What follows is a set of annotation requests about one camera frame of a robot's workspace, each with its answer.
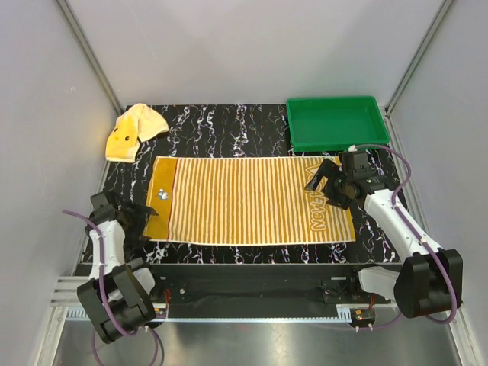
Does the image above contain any left connector box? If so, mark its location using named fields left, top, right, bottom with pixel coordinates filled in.
left=149, top=304, right=169, bottom=321

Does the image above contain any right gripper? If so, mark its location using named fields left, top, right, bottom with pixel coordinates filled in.
left=304, top=159, right=352, bottom=210

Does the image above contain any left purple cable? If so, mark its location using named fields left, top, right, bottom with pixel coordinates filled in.
left=63, top=209, right=165, bottom=365

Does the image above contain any purple cable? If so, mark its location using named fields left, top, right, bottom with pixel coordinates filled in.
left=312, top=143, right=458, bottom=331
left=63, top=209, right=165, bottom=365

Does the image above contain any right connector box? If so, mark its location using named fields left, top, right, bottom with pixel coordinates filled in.
left=350, top=307, right=376, bottom=332

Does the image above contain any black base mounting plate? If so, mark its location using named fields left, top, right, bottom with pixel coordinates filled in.
left=152, top=264, right=388, bottom=304

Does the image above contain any yellow chick towel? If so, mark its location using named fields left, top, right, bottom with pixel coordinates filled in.
left=105, top=103, right=169, bottom=163

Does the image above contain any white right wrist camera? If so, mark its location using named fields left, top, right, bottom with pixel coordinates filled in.
left=347, top=145, right=359, bottom=153

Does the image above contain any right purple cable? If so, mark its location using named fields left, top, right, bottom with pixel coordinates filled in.
left=312, top=143, right=458, bottom=331

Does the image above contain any connector box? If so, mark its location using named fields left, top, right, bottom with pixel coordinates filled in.
left=350, top=307, right=376, bottom=332
left=149, top=304, right=169, bottom=321

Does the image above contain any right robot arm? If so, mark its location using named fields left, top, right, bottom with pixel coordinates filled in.
left=305, top=145, right=463, bottom=325

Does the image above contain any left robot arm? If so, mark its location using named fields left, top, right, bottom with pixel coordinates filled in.
left=76, top=191, right=165, bottom=344

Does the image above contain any orange striped towel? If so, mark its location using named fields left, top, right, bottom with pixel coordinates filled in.
left=145, top=156, right=355, bottom=246

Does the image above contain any aluminium frame rail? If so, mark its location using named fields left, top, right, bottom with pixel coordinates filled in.
left=49, top=276, right=468, bottom=325

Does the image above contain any green plastic tray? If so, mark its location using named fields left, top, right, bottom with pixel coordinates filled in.
left=286, top=96, right=390, bottom=153

